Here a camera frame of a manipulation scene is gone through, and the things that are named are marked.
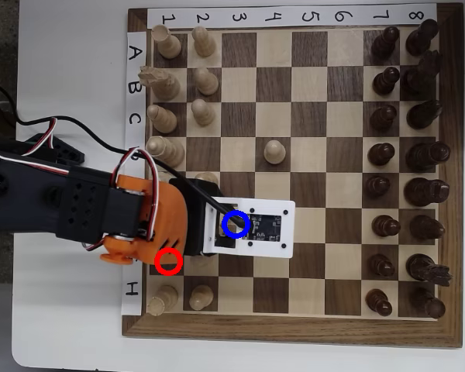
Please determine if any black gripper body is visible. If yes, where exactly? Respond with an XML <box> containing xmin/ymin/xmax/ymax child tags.
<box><xmin>169</xmin><ymin>177</ymin><xmax>222</xmax><ymax>257</ymax></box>

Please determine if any light wooden queen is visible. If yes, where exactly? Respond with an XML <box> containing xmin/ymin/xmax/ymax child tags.
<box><xmin>144</xmin><ymin>136</ymin><xmax>186</xmax><ymax>168</ymax></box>

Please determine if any light wooden rook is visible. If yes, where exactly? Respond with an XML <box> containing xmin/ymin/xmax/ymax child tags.
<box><xmin>146</xmin><ymin>285</ymin><xmax>179</xmax><ymax>317</ymax></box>
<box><xmin>150</xmin><ymin>24</ymin><xmax>182</xmax><ymax>60</ymax></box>

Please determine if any light wooden bishop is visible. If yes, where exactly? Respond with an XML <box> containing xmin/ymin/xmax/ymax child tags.
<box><xmin>146</xmin><ymin>104</ymin><xmax>178</xmax><ymax>133</ymax></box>

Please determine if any white paper strip with letters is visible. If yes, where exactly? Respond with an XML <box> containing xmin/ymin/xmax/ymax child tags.
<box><xmin>120</xmin><ymin>29</ymin><xmax>148</xmax><ymax>317</ymax></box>

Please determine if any wooden chessboard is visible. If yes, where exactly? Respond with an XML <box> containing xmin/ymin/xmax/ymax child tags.
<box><xmin>121</xmin><ymin>2</ymin><xmax>465</xmax><ymax>349</ymax></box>

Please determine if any dark wooden pawn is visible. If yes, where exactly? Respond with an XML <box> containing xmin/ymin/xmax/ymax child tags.
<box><xmin>368</xmin><ymin>253</ymin><xmax>396</xmax><ymax>278</ymax></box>
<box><xmin>367</xmin><ymin>142</ymin><xmax>396</xmax><ymax>167</ymax></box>
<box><xmin>370</xmin><ymin>104</ymin><xmax>398</xmax><ymax>132</ymax></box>
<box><xmin>371</xmin><ymin>26</ymin><xmax>401</xmax><ymax>60</ymax></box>
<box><xmin>371</xmin><ymin>215</ymin><xmax>402</xmax><ymax>238</ymax></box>
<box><xmin>373</xmin><ymin>66</ymin><xmax>401</xmax><ymax>97</ymax></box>
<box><xmin>365</xmin><ymin>288</ymin><xmax>394</xmax><ymax>318</ymax></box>
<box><xmin>364</xmin><ymin>176</ymin><xmax>391</xmax><ymax>199</ymax></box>

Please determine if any white paper strip with numbers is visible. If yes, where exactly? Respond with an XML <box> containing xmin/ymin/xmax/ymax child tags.
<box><xmin>146</xmin><ymin>3</ymin><xmax>438</xmax><ymax>29</ymax></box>

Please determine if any dark wooden bishop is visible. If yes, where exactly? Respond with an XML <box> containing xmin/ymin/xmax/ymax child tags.
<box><xmin>409</xmin><ymin>215</ymin><xmax>447</xmax><ymax>241</ymax></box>
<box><xmin>406</xmin><ymin>99</ymin><xmax>444</xmax><ymax>130</ymax></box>

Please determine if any dark wooden king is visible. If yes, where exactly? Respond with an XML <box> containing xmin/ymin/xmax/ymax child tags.
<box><xmin>404</xmin><ymin>177</ymin><xmax>451</xmax><ymax>207</ymax></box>

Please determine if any dark wooden knight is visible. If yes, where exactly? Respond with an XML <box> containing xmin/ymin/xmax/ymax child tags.
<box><xmin>401</xmin><ymin>49</ymin><xmax>445</xmax><ymax>98</ymax></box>
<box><xmin>405</xmin><ymin>253</ymin><xmax>453</xmax><ymax>288</ymax></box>

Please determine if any dark wooden queen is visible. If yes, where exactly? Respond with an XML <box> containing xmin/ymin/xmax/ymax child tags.
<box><xmin>405</xmin><ymin>141</ymin><xmax>452</xmax><ymax>173</ymax></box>

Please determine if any dark wooden rook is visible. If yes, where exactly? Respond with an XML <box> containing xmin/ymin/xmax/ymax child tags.
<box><xmin>412</xmin><ymin>288</ymin><xmax>447</xmax><ymax>320</ymax></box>
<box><xmin>405</xmin><ymin>18</ymin><xmax>439</xmax><ymax>57</ymax></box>

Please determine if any black camera cable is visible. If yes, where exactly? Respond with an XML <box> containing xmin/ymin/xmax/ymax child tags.
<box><xmin>0</xmin><ymin>79</ymin><xmax>249</xmax><ymax>229</ymax></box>

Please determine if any white red servo wire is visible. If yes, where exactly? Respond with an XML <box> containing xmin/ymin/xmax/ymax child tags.
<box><xmin>0</xmin><ymin>115</ymin><xmax>71</xmax><ymax>176</ymax></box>
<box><xmin>110</xmin><ymin>148</ymin><xmax>160</xmax><ymax>242</ymax></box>

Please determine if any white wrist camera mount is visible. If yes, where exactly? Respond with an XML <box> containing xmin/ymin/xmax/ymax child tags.
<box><xmin>202</xmin><ymin>195</ymin><xmax>297</xmax><ymax>260</ymax></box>

